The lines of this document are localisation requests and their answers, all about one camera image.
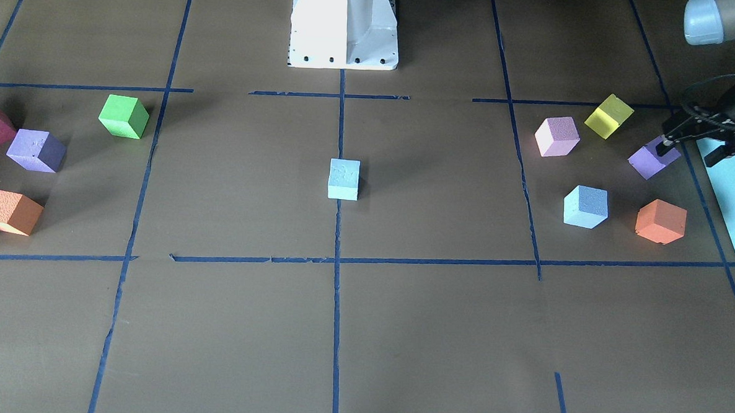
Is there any purple foam block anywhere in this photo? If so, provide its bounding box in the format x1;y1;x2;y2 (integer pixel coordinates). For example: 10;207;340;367
6;129;67;173
628;135;681;180

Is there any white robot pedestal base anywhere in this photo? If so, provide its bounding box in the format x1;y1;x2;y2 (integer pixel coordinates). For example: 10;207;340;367
287;0;400;71

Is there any light blue foam block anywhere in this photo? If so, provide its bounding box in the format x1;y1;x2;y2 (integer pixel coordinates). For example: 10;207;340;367
327;158;361;201
563;185;609;229

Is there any pink foam block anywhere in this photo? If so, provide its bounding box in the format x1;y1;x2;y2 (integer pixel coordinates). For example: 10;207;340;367
534;117;581;158

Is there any orange foam block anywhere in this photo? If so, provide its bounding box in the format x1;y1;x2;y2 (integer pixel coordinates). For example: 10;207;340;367
0;190;43;236
634;199;688;244

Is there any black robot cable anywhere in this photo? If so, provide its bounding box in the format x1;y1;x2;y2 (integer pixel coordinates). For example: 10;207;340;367
680;69;735;118

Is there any yellow foam block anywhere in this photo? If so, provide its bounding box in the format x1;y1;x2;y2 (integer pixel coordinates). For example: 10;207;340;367
584;94;635;140

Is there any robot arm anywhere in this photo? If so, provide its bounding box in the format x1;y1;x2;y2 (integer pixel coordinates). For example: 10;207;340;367
682;0;735;167

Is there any green foam block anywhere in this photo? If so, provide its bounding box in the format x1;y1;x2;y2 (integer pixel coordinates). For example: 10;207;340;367
97;94;149;140

